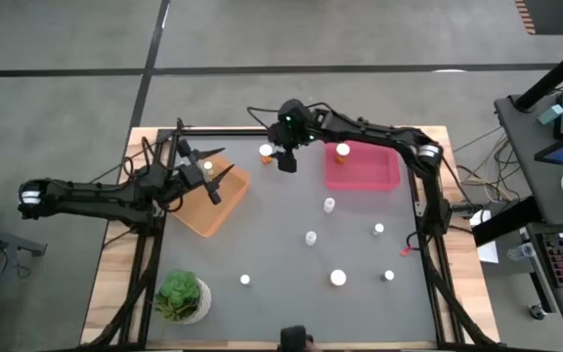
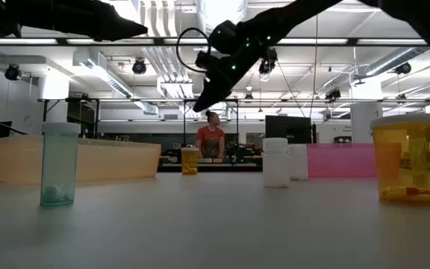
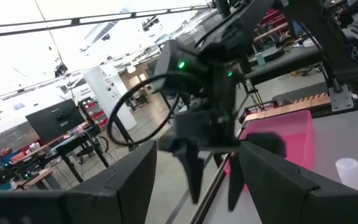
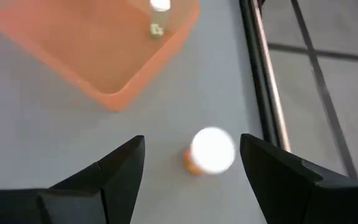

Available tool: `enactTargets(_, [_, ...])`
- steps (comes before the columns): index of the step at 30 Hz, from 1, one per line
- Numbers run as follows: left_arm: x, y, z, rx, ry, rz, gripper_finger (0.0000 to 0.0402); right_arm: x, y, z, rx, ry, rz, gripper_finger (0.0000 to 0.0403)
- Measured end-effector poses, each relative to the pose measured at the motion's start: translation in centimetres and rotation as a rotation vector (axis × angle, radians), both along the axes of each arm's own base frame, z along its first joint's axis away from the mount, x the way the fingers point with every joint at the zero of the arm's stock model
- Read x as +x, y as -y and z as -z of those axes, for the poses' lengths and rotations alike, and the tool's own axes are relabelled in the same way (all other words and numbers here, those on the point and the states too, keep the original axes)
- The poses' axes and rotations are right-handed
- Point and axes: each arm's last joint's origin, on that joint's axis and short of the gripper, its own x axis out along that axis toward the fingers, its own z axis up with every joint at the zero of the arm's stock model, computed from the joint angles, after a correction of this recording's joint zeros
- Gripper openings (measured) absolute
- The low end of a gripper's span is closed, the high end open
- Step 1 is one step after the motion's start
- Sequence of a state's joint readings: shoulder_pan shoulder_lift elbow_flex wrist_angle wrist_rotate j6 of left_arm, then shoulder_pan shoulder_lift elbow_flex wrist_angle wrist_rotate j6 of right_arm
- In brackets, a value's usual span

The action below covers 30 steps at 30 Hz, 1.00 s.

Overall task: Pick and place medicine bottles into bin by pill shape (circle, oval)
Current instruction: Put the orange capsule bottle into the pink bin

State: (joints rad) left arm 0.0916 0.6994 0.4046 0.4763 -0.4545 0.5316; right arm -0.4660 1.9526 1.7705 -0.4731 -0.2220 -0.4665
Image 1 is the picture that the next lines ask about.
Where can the green succulent plant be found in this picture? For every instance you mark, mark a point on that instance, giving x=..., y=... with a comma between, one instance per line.
x=179, y=293

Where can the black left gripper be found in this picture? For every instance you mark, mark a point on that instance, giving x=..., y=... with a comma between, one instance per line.
x=191, y=175

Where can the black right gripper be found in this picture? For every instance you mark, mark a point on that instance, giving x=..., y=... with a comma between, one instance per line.
x=293, y=129

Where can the black metal table frame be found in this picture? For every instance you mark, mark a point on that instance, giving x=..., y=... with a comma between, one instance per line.
x=228, y=132

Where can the white plant pot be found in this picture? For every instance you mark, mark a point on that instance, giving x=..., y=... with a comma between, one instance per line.
x=205, y=300

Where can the dark floor mat striped border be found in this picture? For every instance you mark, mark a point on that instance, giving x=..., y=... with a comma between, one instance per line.
x=552, y=17

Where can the dark grey side desk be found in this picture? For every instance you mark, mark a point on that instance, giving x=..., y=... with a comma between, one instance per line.
x=521, y=161

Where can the grey table mat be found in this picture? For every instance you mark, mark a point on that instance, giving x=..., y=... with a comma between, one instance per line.
x=286, y=313

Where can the black caster wheel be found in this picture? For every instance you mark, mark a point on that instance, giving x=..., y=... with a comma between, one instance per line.
x=537, y=312

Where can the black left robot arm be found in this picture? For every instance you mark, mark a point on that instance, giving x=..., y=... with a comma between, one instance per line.
x=91, y=198

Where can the orange translucent plastic bin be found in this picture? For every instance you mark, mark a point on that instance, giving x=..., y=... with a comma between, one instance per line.
x=213, y=215

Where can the clear bottle with green pills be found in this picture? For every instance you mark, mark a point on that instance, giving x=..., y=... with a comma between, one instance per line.
x=329, y=204

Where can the white paper sheet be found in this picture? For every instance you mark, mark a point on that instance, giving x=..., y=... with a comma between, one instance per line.
x=488, y=252

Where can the black desk crossbar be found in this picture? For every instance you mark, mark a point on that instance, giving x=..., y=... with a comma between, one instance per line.
x=506, y=220

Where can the black metal pole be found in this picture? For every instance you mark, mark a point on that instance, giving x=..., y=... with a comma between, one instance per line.
x=555, y=73

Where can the clear plastic tube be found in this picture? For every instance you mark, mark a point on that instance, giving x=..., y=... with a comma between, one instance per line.
x=521, y=251

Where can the person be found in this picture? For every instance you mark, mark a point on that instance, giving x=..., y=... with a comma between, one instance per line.
x=293, y=338

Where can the grey metal desk leg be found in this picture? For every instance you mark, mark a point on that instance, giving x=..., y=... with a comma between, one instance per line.
x=543, y=278

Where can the clear pill bottle white cap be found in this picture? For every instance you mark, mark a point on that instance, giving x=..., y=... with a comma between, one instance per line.
x=310, y=237

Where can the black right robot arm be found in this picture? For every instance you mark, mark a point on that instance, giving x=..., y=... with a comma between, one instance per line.
x=374, y=132

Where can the pink translucent plastic bin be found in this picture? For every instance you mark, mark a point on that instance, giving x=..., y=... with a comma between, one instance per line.
x=369, y=171

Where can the small teal box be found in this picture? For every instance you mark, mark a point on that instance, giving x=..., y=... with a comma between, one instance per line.
x=550, y=115

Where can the orange pill bottle white cap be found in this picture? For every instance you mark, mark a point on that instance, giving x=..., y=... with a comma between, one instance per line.
x=265, y=149
x=342, y=148
x=338, y=277

